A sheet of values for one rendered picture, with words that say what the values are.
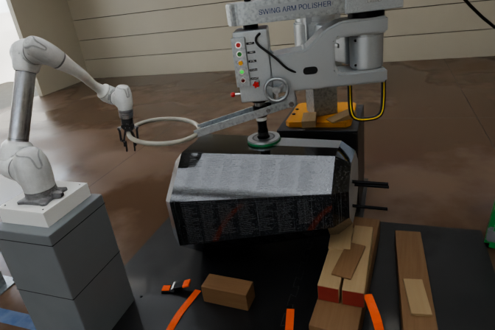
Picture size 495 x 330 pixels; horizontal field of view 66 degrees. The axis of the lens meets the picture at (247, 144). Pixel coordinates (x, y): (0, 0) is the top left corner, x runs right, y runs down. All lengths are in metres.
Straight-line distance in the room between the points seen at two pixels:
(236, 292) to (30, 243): 1.13
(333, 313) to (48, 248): 1.48
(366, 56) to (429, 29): 6.01
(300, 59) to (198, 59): 7.15
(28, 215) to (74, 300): 0.50
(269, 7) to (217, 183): 1.06
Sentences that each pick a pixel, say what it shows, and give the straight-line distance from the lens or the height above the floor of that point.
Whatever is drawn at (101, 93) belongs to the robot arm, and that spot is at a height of 1.27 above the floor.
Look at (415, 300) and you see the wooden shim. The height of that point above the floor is 0.14.
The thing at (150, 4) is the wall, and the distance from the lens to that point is 9.70.
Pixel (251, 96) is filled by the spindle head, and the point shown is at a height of 1.16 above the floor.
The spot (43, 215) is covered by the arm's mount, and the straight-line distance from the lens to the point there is 2.15.
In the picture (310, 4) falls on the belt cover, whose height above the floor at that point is 1.64.
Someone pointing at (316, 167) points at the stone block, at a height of 0.77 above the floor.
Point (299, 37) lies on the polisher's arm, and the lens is 2.88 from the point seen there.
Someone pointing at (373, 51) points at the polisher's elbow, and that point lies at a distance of 2.34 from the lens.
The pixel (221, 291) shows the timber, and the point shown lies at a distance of 2.45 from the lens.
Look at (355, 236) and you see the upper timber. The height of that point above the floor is 0.25.
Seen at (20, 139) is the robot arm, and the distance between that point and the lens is 2.38.
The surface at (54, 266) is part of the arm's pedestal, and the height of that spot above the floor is 0.61.
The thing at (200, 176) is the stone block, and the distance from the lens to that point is 2.44.
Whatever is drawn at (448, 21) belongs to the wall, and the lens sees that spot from 8.33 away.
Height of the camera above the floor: 1.78
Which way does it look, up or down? 22 degrees down
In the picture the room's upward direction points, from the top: 8 degrees counter-clockwise
